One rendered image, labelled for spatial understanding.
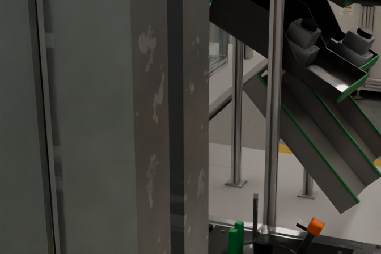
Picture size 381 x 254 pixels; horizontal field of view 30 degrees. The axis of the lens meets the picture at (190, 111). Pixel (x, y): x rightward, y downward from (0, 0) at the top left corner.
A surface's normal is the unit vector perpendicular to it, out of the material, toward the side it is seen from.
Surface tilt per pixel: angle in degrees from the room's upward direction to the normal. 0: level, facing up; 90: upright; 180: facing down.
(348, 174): 45
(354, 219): 0
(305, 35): 90
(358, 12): 90
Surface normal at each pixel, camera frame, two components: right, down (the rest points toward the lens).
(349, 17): -0.44, 0.29
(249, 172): 0.00, -0.95
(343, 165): 0.60, -0.55
